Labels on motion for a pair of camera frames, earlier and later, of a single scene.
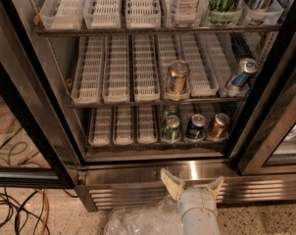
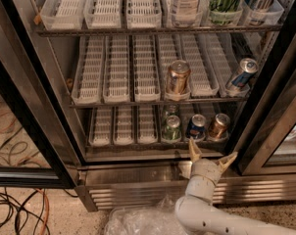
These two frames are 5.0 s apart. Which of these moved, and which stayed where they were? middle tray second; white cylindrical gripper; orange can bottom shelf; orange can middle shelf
Moved: white cylindrical gripper
Stayed: orange can middle shelf; orange can bottom shelf; middle tray second
